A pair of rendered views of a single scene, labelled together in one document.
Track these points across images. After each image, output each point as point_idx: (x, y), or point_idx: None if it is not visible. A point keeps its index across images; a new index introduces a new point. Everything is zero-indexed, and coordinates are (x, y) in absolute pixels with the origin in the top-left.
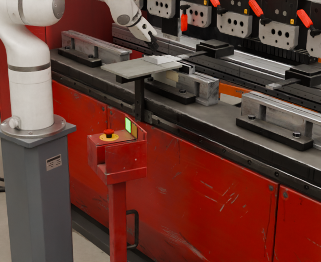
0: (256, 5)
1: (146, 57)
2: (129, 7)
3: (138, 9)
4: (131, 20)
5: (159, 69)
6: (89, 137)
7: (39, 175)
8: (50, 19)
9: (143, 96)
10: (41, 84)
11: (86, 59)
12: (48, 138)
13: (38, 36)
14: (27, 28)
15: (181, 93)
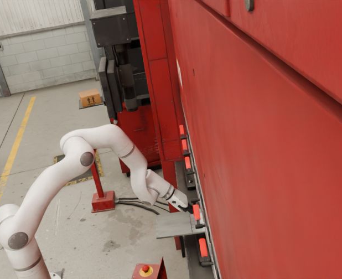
0: (202, 247)
1: (189, 214)
2: (147, 197)
3: (169, 190)
4: (162, 197)
5: (186, 233)
6: (135, 266)
7: None
8: (11, 250)
9: (182, 243)
10: (26, 278)
11: (186, 182)
12: None
13: (175, 152)
14: (167, 148)
15: None
